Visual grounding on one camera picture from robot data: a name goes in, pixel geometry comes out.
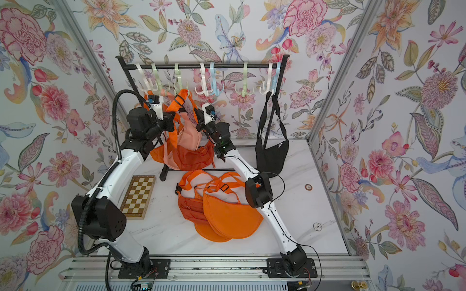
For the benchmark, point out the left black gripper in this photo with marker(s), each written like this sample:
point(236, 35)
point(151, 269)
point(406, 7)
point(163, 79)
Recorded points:
point(168, 122)

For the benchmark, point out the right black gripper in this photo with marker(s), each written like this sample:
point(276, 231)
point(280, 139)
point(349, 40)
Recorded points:
point(203, 127)

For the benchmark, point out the dark orange zip bag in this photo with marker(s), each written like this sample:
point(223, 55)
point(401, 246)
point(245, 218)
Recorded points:
point(192, 208)

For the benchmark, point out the orange bag with long straps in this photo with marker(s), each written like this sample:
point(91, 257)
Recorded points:
point(225, 213)

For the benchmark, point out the bright orange crescent bag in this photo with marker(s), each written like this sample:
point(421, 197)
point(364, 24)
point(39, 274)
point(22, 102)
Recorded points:
point(211, 232)

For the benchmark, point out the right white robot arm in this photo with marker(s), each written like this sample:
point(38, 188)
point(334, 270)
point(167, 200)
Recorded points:
point(259, 195)

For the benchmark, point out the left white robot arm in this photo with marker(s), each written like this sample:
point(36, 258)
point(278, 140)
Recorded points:
point(100, 221)

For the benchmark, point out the pink crescent bag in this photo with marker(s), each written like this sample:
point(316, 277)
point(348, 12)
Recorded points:
point(181, 148)

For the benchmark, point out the white hook far left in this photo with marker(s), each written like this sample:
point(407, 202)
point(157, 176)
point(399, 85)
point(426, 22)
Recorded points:
point(146, 80)

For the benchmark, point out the white hook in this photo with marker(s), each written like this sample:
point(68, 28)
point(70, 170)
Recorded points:
point(146, 80)
point(266, 86)
point(204, 89)

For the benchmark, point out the orange bag far left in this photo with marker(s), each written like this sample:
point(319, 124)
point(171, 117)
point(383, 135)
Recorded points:
point(177, 101)

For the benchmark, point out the blue hook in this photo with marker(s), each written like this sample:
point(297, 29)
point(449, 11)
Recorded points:
point(215, 90)
point(276, 78)

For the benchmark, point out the green hook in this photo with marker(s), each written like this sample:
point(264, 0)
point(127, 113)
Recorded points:
point(157, 87)
point(243, 92)
point(178, 84)

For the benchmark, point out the black crossbody bag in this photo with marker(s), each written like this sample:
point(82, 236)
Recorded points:
point(271, 160)

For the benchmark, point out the black metal clothes rack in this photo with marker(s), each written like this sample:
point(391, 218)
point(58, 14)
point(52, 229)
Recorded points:
point(127, 67)

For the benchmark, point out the wooden chessboard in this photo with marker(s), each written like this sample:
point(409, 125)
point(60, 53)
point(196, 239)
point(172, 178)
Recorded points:
point(137, 197)

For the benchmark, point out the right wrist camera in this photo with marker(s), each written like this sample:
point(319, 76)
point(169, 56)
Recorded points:
point(209, 113)

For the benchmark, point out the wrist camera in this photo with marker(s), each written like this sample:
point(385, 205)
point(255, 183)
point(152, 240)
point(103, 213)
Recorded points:
point(156, 105)
point(209, 113)

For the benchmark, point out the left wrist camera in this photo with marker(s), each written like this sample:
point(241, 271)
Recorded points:
point(156, 105)

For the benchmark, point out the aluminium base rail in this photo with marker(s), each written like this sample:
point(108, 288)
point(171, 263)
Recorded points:
point(221, 268)

